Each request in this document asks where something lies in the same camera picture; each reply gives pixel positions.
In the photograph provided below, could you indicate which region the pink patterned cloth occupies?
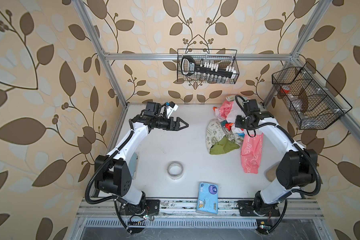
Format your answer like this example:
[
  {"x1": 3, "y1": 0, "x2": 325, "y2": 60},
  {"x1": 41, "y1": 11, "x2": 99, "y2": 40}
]
[{"x1": 214, "y1": 101, "x2": 264, "y2": 174}]

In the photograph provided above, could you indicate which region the right black wire basket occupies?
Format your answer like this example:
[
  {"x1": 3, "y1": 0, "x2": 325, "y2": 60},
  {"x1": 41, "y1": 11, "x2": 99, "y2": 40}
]
[{"x1": 272, "y1": 62, "x2": 352, "y2": 130}]

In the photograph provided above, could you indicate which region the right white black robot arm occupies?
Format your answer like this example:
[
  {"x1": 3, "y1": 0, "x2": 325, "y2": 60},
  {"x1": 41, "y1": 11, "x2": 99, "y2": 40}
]
[{"x1": 235, "y1": 95, "x2": 322, "y2": 216}]

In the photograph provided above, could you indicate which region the aluminium frame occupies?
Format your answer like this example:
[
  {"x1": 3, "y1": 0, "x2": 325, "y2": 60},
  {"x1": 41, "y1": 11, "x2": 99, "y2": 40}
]
[{"x1": 80, "y1": 1, "x2": 360, "y2": 240}]

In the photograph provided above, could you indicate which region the black white tool set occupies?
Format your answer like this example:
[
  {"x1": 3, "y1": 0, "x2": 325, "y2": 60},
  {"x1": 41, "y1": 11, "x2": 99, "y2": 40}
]
[{"x1": 177, "y1": 55, "x2": 240, "y2": 81}]

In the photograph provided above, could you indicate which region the white cloth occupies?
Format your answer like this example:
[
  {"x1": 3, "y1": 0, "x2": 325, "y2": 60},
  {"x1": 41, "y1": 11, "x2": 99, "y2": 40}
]
[{"x1": 226, "y1": 102, "x2": 246, "y2": 135}]

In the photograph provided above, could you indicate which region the olive green cloth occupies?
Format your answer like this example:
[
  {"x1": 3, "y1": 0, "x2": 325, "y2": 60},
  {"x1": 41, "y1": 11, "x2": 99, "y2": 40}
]
[{"x1": 210, "y1": 136, "x2": 240, "y2": 155}]

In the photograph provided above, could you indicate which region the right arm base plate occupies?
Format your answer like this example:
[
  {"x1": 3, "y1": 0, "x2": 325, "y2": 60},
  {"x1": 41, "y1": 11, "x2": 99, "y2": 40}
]
[{"x1": 237, "y1": 200, "x2": 281, "y2": 217}]

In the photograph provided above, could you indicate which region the red cap clear bottle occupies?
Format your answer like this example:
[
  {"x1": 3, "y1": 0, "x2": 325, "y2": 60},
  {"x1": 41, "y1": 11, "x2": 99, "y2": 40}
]
[{"x1": 280, "y1": 85, "x2": 302, "y2": 114}]

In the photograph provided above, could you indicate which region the back black wire basket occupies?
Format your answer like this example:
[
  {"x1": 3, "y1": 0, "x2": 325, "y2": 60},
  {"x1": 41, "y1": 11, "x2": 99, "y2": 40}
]
[{"x1": 177, "y1": 48, "x2": 240, "y2": 85}]

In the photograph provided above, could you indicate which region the blue tissue pack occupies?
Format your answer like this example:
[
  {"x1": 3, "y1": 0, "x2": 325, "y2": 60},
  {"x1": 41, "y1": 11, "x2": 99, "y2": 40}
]
[{"x1": 196, "y1": 182, "x2": 219, "y2": 216}]

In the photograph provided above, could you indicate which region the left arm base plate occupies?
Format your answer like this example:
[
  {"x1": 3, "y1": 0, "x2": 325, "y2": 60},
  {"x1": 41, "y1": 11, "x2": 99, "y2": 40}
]
[{"x1": 121, "y1": 198, "x2": 161, "y2": 216}]

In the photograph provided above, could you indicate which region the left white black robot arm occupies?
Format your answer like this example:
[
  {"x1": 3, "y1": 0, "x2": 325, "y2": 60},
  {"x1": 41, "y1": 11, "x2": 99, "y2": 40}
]
[{"x1": 85, "y1": 102, "x2": 189, "y2": 206}]

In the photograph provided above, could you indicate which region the cream green patterned cloth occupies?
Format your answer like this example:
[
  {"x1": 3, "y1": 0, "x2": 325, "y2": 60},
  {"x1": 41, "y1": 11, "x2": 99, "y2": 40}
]
[{"x1": 206, "y1": 119, "x2": 244, "y2": 154}]

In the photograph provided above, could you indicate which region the clear tape roll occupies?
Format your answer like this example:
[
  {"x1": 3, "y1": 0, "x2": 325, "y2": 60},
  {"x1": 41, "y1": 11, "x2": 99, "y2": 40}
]
[{"x1": 167, "y1": 162, "x2": 184, "y2": 180}]

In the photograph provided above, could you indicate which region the black wire basket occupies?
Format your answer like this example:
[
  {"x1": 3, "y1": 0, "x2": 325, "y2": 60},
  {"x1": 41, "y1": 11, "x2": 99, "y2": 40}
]
[
  {"x1": 177, "y1": 48, "x2": 240, "y2": 85},
  {"x1": 272, "y1": 62, "x2": 352, "y2": 130}
]

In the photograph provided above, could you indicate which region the pastel floral cloth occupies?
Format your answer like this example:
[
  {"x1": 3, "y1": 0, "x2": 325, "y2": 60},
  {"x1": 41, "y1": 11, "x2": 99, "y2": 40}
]
[{"x1": 226, "y1": 95, "x2": 236, "y2": 102}]

